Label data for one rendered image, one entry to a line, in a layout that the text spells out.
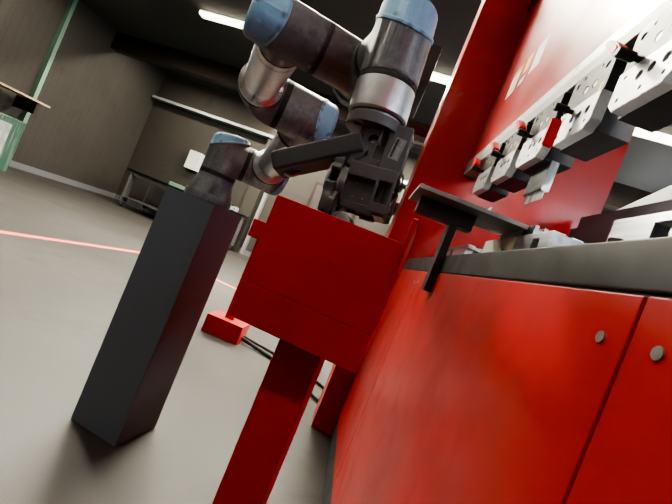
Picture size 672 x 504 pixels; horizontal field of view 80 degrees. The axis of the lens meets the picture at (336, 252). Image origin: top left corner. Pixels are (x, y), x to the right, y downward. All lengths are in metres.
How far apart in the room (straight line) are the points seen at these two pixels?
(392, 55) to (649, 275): 0.34
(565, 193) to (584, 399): 1.79
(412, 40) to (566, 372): 0.39
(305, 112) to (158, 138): 10.55
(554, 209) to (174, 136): 10.00
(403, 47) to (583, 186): 1.72
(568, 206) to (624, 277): 1.74
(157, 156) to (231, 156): 9.99
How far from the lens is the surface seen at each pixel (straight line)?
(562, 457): 0.38
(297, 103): 0.96
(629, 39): 0.99
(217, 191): 1.32
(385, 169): 0.47
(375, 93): 0.50
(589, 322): 0.41
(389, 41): 0.53
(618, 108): 0.85
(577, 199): 2.15
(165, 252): 1.32
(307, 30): 0.60
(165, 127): 11.45
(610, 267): 0.41
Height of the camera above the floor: 0.77
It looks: 1 degrees up
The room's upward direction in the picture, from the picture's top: 22 degrees clockwise
